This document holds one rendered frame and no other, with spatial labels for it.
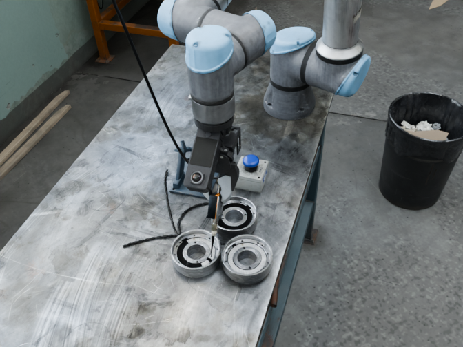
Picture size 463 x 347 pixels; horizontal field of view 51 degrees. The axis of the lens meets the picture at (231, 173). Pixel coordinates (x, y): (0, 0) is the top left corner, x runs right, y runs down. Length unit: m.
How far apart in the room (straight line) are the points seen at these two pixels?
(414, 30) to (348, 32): 2.55
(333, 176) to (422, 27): 1.71
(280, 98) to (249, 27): 0.55
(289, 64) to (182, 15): 0.47
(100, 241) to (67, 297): 0.15
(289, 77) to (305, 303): 0.94
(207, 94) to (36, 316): 0.56
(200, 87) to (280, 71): 0.57
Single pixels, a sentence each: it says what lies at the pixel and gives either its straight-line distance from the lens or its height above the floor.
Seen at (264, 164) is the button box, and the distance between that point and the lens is 1.20.
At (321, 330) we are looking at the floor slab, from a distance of 1.90.
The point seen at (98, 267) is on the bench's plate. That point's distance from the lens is 1.10.
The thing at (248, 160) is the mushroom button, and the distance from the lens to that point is 1.16.
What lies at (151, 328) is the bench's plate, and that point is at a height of 0.80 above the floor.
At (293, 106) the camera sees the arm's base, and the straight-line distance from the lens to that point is 1.39.
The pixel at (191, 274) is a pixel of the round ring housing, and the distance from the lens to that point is 1.02.
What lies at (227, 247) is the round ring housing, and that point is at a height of 0.83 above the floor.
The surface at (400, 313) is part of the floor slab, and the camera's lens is 2.00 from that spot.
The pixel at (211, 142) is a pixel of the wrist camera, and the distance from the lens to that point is 0.87.
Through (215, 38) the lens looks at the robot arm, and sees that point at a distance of 0.78.
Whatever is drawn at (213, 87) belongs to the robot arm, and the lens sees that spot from 0.80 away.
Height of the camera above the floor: 1.65
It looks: 43 degrees down
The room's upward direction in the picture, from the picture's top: 3 degrees counter-clockwise
